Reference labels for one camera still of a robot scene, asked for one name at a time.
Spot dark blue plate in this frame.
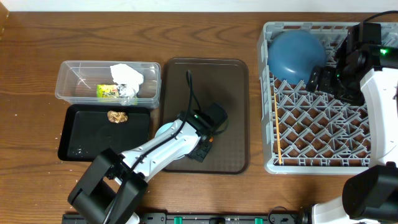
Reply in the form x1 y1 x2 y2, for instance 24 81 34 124
268 30 327 85

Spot wooden chopstick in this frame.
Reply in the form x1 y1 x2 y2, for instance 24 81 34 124
274 92 282 165

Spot brown walnut cookie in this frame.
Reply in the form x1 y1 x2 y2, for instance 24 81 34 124
107 111 128 123

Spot white napkin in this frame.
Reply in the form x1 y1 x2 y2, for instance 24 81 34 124
110 63 144 98

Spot yellow foil snack wrapper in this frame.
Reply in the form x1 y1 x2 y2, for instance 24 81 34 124
96 84 137 106

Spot light blue bowl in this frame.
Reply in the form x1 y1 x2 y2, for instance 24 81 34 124
154 123 173 138

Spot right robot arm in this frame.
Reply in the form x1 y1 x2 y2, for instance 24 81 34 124
297 20 397 223

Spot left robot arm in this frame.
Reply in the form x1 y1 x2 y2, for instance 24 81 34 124
68 103 228 223

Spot grey dishwasher rack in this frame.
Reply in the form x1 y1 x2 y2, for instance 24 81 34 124
257 22 371 175

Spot brown serving tray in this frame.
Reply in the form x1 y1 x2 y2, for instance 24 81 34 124
159 58 250 174

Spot black plastic bin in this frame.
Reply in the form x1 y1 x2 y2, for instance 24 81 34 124
58 104 150 162

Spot clear plastic bin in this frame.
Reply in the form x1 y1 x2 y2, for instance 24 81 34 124
55 60 161 108

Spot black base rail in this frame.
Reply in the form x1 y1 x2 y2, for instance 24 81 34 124
61 212 312 224

